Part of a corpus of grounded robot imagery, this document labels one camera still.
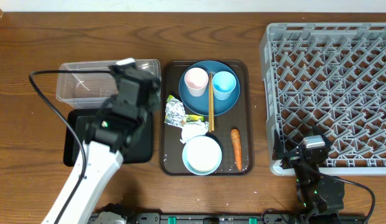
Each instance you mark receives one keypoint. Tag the light blue cup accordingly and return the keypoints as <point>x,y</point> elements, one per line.
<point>223,84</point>

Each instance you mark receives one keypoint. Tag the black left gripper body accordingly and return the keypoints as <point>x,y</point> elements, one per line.
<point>153,91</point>

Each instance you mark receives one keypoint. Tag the wooden chopstick left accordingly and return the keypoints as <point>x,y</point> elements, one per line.
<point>210,102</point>

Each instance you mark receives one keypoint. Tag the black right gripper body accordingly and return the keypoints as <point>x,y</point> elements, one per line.
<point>292,160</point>

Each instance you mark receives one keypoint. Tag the grey dishwasher rack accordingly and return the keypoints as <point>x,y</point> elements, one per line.
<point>332,76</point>

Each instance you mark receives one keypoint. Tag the orange carrot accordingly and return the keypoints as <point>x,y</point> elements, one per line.
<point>237,147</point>

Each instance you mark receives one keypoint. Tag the brown plastic tray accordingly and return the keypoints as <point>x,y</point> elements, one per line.
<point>232,113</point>

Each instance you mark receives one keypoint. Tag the dark blue plate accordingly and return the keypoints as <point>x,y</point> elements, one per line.
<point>200,104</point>

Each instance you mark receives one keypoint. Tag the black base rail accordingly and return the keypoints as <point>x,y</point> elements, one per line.
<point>116,213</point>

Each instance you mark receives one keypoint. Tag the wooden chopstick right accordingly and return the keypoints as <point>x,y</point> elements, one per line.
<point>213,125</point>

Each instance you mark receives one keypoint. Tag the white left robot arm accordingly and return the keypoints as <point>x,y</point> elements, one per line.
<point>108,140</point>

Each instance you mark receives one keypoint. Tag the white napkin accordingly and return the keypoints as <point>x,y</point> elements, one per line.
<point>193,129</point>

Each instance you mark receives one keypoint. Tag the wooden chopstick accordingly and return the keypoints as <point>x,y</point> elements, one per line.
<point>210,102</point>
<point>213,125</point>

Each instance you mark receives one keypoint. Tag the clear plastic bin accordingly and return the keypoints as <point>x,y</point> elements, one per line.
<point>82,89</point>

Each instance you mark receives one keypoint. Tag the foil snack wrapper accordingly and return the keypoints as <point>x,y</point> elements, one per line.
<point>175,114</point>

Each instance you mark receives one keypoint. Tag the black waste tray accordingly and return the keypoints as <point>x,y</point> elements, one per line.
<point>141,152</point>

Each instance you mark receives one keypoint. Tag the pink cup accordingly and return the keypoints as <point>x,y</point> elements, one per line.
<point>196,80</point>

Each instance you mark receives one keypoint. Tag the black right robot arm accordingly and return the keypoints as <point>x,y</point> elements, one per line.
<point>322,196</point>

